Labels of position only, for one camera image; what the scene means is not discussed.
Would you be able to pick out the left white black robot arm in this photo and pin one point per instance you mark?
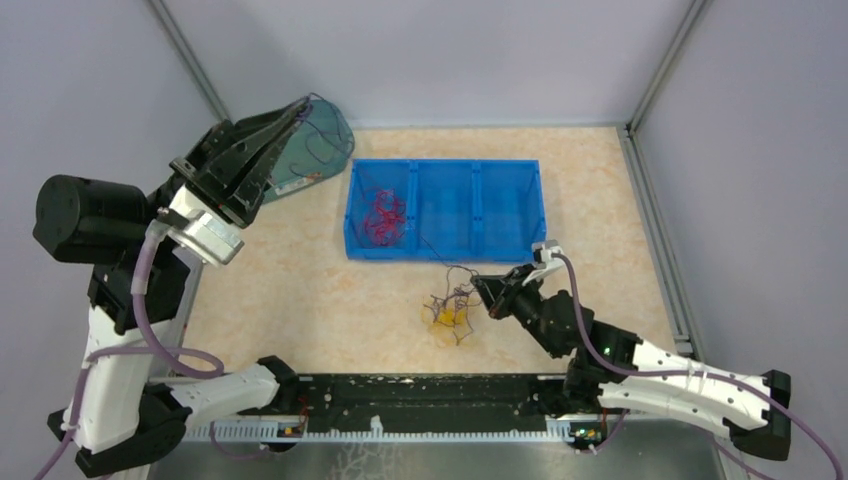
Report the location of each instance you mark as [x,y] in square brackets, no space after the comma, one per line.
[136,398]

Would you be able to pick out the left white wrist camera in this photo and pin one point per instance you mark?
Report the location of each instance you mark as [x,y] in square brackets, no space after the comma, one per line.
[195,226]

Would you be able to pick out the teal transparent plastic tub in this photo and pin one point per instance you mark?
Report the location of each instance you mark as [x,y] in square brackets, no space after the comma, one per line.
[319,149]

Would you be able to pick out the aluminium frame rail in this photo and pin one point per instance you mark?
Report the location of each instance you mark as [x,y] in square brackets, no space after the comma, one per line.
[273,389]

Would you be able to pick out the blue three-compartment plastic bin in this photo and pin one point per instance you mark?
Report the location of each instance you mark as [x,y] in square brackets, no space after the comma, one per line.
[444,210]

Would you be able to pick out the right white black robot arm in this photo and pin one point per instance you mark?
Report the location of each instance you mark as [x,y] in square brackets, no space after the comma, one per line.
[616,369]

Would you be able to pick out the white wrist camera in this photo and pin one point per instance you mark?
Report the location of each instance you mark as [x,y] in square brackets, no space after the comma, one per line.
[547,256]
[195,226]

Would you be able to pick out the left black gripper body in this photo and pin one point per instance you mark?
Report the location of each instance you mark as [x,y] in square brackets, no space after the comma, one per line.
[207,180]

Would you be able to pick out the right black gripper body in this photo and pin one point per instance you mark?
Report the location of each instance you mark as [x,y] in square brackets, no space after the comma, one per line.
[524,301]

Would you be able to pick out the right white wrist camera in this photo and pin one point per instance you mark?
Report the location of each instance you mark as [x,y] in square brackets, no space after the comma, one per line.
[547,256]

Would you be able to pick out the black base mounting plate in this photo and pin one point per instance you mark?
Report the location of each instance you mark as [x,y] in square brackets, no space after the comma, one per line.
[440,404]

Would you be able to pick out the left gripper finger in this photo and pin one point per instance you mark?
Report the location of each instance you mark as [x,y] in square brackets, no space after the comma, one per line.
[254,136]
[248,186]

